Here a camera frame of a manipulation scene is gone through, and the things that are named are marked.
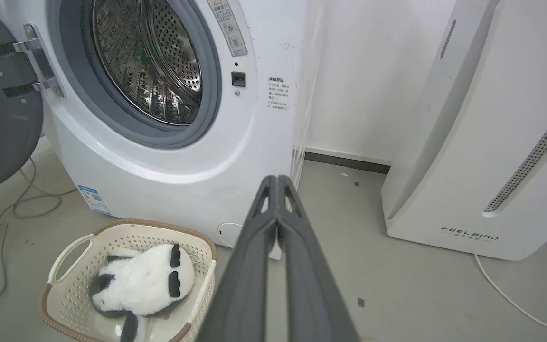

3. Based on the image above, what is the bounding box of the white front-load washing machine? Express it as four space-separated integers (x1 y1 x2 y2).
0 0 324 261

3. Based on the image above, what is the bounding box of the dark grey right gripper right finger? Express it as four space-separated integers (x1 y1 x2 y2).
276 175 361 342

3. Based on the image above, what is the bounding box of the grey floor cable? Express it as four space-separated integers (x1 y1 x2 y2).
0 157 77 315

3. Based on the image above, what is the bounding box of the black and white panda plush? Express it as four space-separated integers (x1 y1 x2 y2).
89 243 196 342

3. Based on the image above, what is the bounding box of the white Feelbird air purifier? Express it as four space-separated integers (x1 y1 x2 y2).
381 0 547 261

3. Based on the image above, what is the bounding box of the cream plastic laundry basket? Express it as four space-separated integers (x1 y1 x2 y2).
38 219 218 342

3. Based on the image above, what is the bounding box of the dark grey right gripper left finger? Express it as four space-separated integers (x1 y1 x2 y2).
195 175 279 342

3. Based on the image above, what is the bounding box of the white power cable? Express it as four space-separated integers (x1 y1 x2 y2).
473 215 547 330

